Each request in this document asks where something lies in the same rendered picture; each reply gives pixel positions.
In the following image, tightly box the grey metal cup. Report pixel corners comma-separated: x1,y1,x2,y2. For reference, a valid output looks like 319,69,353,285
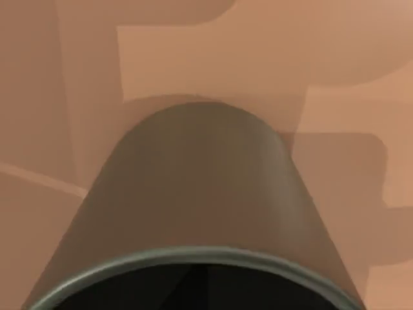
19,101,369,310

